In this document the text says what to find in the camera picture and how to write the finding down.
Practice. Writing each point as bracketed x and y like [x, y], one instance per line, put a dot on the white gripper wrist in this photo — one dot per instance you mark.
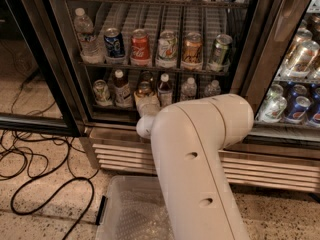
[149, 104]

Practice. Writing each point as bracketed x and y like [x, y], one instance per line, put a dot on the orange soda can front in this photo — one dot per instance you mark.
[144, 89]

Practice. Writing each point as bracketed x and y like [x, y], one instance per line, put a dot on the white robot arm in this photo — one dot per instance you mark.
[186, 138]

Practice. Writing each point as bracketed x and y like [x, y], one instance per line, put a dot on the orange soda can behind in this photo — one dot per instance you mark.
[147, 76]

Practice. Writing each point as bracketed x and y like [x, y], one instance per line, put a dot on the clear water bottle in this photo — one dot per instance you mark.
[188, 89]
[212, 89]

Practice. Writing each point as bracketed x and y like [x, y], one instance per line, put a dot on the green white can bottom shelf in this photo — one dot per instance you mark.
[102, 94]

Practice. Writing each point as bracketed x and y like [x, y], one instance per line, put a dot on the red coca cola can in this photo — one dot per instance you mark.
[140, 48]

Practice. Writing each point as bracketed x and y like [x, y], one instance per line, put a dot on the stainless steel fridge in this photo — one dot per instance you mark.
[109, 135]

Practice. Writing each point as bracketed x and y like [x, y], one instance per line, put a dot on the white green soda can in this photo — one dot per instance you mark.
[167, 49]

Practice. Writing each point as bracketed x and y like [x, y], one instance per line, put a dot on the orange brown soda can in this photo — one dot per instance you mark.
[192, 51]

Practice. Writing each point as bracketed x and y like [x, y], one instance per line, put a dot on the blue pepsi can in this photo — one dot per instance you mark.
[114, 44]

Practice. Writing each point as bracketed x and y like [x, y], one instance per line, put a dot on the clear water bottle middle shelf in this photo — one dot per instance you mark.
[90, 51]

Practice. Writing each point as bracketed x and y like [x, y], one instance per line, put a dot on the open glass fridge door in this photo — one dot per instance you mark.
[37, 93]

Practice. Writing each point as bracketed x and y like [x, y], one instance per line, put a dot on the white green can right fridge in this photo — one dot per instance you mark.
[273, 105]

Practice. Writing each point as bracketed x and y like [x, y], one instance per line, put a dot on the closed right fridge door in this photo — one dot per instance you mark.
[271, 27]

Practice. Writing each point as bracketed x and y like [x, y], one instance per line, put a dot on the blue pepsi can right fridge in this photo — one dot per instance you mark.
[296, 109]

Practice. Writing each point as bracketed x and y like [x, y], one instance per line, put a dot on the silver can right fridge upper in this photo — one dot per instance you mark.
[298, 64]

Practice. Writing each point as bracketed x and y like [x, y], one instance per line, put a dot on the dark tea bottle purple label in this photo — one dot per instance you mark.
[165, 90]

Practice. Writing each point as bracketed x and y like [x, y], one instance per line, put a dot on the brown tea bottle left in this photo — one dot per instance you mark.
[122, 90]

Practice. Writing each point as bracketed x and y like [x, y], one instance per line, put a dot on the clear water bottle bottom right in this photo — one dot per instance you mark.
[212, 89]

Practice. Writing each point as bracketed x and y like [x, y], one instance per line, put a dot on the clear plastic bin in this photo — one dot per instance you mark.
[110, 211]

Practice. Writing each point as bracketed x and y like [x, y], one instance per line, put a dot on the bubble wrap sheet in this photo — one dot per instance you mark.
[143, 216]

